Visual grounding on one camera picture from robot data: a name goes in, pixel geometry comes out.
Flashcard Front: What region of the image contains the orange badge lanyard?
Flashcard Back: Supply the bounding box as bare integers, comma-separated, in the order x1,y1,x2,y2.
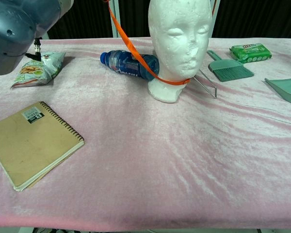
102,0,218,99

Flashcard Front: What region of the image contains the white foam mannequin head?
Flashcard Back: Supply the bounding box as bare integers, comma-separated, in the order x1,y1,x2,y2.
147,0,213,104

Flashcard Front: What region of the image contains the pink velvet tablecloth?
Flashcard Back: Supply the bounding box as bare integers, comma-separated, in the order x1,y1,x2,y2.
0,36,291,230

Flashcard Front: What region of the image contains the blue plastic drink bottle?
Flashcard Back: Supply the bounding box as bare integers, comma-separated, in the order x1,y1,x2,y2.
99,50,160,82

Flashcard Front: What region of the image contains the teal hand brush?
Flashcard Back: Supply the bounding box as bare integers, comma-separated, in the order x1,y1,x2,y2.
207,50,255,83

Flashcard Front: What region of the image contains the snack bag with nuts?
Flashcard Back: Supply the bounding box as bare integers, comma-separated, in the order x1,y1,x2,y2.
10,51,66,89

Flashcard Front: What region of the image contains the brown spiral notebook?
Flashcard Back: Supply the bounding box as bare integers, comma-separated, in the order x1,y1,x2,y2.
0,101,85,192

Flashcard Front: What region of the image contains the green wet wipes pack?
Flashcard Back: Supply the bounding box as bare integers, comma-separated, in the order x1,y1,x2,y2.
229,43,273,64

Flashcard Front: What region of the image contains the teal dustpan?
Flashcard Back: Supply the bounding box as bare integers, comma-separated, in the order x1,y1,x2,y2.
264,77,291,106

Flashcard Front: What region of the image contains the white partition frame post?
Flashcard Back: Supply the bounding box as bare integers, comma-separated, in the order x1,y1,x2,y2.
211,0,221,38
109,0,123,39

